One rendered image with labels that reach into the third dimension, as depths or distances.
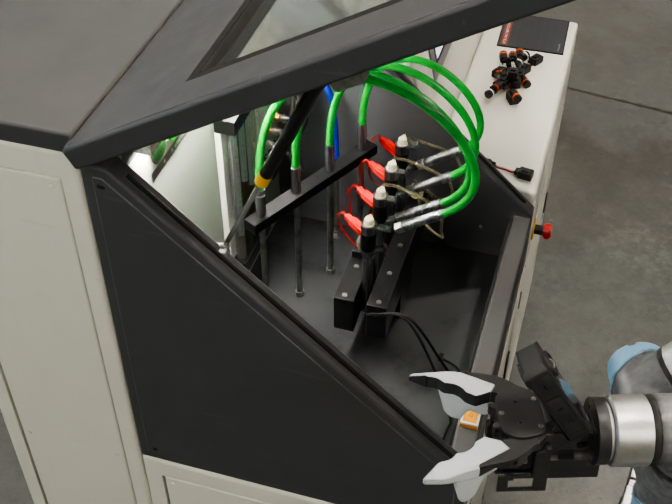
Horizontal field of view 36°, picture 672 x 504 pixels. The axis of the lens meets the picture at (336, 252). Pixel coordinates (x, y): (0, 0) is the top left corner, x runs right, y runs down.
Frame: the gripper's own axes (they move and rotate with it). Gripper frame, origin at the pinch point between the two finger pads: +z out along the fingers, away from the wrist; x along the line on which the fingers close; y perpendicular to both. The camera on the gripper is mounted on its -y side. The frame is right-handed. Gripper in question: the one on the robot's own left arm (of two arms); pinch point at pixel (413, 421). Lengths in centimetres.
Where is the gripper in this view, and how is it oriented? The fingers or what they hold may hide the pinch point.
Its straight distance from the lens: 108.0
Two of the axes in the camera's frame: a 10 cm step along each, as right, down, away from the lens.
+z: -10.0, 0.2, -0.2
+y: 0.1, 8.2, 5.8
